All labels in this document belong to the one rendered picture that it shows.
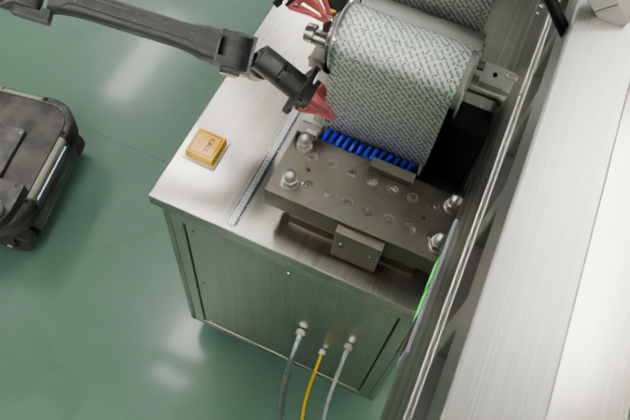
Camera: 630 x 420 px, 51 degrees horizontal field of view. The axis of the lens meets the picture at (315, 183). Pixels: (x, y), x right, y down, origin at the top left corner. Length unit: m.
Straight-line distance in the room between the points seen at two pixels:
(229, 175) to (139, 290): 0.97
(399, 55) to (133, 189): 1.55
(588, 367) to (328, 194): 0.67
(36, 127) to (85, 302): 0.62
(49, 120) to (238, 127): 1.06
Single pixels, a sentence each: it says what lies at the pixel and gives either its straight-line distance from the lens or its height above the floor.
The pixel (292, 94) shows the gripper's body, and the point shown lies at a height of 1.13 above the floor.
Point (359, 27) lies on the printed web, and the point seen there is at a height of 1.31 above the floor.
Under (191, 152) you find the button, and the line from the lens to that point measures 1.53.
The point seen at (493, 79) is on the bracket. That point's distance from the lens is 1.25.
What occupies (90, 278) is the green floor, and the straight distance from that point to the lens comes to 2.45.
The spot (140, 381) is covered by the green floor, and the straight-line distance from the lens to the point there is 2.30.
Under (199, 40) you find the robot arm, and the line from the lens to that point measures 1.32.
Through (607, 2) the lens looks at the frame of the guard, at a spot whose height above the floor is 1.68.
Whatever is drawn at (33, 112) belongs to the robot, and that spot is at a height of 0.24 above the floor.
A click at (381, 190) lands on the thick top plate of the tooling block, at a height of 1.03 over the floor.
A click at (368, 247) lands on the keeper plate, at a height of 1.02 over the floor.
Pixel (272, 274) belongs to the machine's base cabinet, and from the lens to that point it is 1.56.
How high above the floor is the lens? 2.21
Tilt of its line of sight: 60 degrees down
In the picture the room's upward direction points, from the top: 8 degrees clockwise
